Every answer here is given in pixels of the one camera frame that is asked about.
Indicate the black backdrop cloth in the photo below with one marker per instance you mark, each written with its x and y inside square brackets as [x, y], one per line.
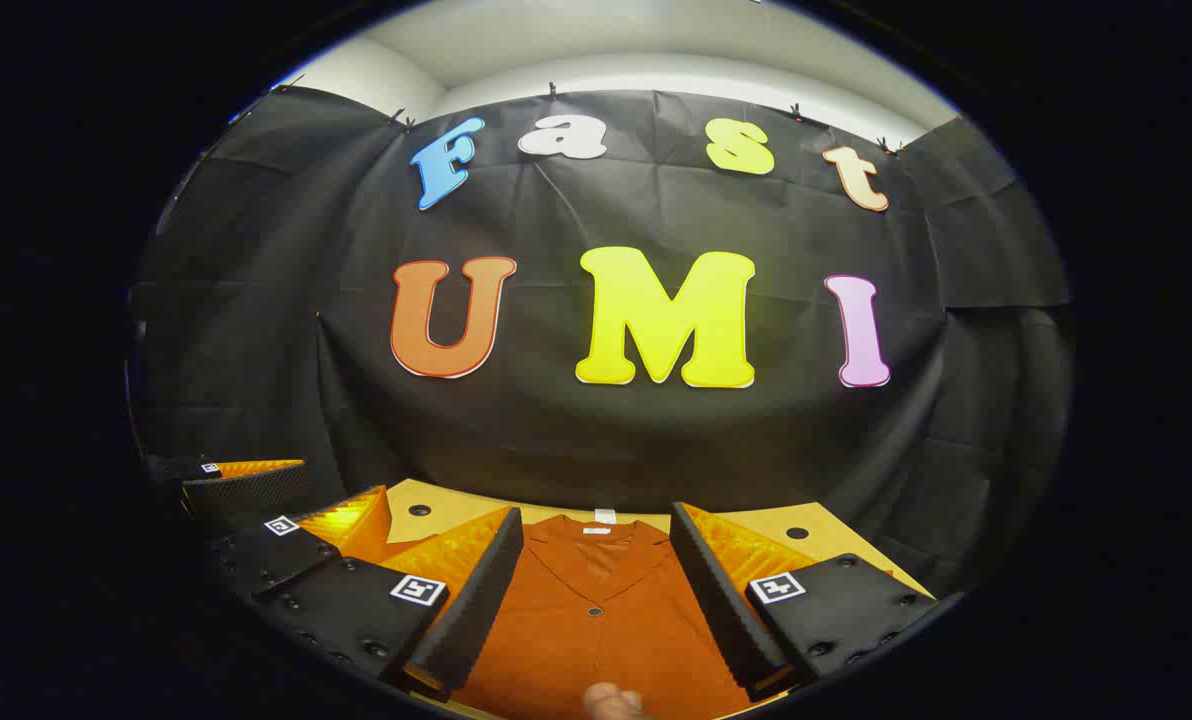
[556, 440]

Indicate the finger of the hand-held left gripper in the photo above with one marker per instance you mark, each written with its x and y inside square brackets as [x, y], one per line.
[246, 495]
[276, 555]

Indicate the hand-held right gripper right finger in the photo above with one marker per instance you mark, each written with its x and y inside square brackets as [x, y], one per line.
[721, 610]

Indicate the orange ribbed button shirt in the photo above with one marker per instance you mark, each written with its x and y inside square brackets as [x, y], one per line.
[596, 640]

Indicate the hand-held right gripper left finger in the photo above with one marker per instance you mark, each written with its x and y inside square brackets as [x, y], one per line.
[476, 610]

